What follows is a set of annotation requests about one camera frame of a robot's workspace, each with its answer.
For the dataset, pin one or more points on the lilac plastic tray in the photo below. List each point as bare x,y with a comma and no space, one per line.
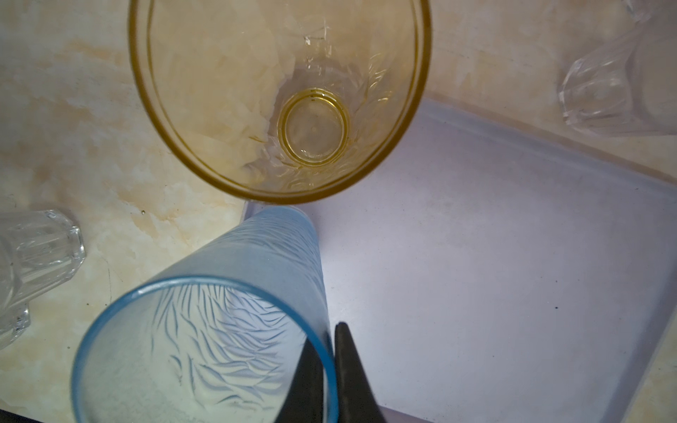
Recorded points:
490,276

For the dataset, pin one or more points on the blue tall glass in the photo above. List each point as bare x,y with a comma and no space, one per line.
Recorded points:
215,337

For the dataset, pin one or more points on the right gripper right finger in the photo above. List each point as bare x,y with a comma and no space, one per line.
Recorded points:
357,403

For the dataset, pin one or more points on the clear glass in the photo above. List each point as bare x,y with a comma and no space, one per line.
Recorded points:
40,250
626,87

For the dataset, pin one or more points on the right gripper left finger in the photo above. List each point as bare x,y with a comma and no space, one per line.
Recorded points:
305,398

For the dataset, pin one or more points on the yellow tall glass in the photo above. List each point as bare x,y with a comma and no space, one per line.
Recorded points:
281,102

